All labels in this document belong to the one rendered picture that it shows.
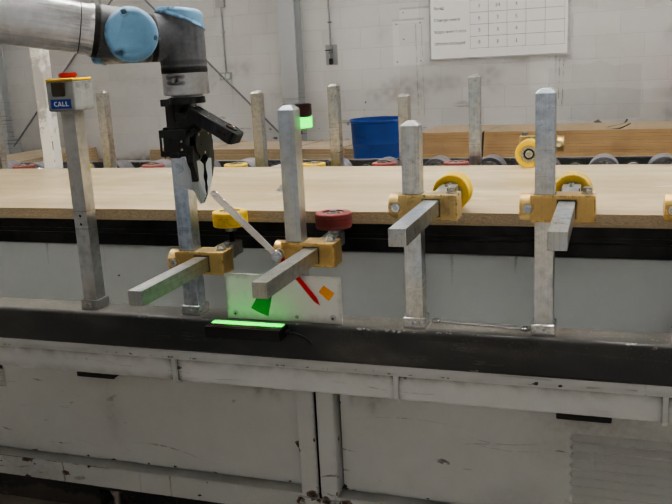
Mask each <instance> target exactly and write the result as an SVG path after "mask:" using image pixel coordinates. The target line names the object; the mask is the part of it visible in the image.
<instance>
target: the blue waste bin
mask: <svg viewBox="0 0 672 504"><path fill-rule="evenodd" d="M349 122H350V123H351V134H352V144H353V154H354V159H375V158H384V157H388V156H390V157H394V158H399V129H398V116H374V117H361V118H353V119H350V120H349Z"/></svg>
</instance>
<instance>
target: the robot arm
mask: <svg viewBox="0 0 672 504"><path fill-rule="evenodd" d="M154 13H155V14H148V13H146V12H145V11H143V10H142V9H140V8H137V7H134V6H124V7H116V6H109V5H103V4H96V3H89V4H88V3H82V2H76V1H70V0H0V43H1V44H8V45H16V46H23V47H30V48H38V49H45V50H52V51H60V52H67V53H74V54H82V55H86V56H88V57H91V60H92V62H93V63H94V64H97V65H104V66H105V65H107V64H127V63H148V62H160V66H161V74H162V83H163V93H164V95H165V96H171V98H169V99H162V100H160V105H161V107H165V113H166V123H167V127H164V128H163V130H159V141H160V152H161V157H170V158H181V157H186V160H185V161H184V163H183V168H184V171H183V173H181V174H179V175H177V176H176V178H175V182H176V184H177V185H178V186H179V187H183V188H186V189H189V190H193V191H194V192H195V194H196V197H197V199H198V201H199V203H200V204H202V203H205V201H206V199H207V197H208V194H209V191H210V187H211V183H212V177H213V171H214V149H213V139H212V135H214V136H216V137H218V138H219V139H220V140H222V141H223V142H225V143H227V144H230V145H232V144H236V143H240V141H241V138H242V136H243V134H244V132H243V131H242V130H240V129H239V128H238V127H236V126H235V125H233V124H229V123H228V122H226V121H224V120H222V119H221V118H219V117H217V116H215V115H214V114H212V113H210V112H209V111H207V110H205V109H203V108H202V107H200V106H197V103H205V102H206V99H205V96H203V94H209V93H210V87H209V75H208V72H207V71H208V68H207V55H206V43H205V27H204V22H203V15H202V13H201V12H200V11H199V10H198V9H195V8H189V7H176V6H175V7H172V6H160V7H156V9H155V10H154ZM162 138H163V143H164V151H163V148H162ZM201 157H202V158H201Z"/></svg>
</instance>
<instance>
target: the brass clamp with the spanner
mask: <svg viewBox="0 0 672 504"><path fill-rule="evenodd" d="M335 240H336V241H335V242H326V238H307V239H306V240H304V241H302V242H286V240H282V239H278V240H276V241H275V243H274V246H273V248H274V249H278V248H280V249H282V250H283V251H284V253H285V257H284V258H285V259H288V258H289V257H291V256H292V255H294V254H296V253H297V252H299V251H300V250H302V249H303V248H318V263H317V264H315V265H314V266H313V267H331V268H335V267H336V266H337V265H339V264H340V263H341V262H342V246H341V239H335Z"/></svg>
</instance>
